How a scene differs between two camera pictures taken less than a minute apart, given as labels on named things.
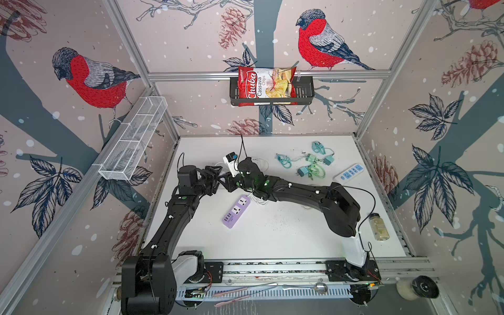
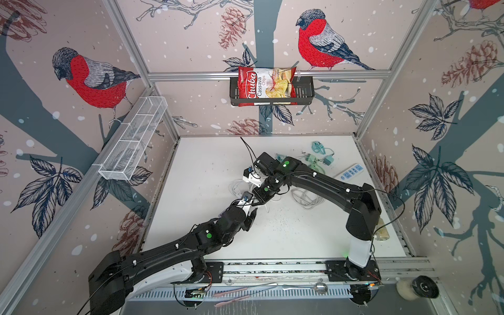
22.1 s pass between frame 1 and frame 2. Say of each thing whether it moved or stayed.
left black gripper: moved
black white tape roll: stayed
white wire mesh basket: stayed
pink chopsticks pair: stayed
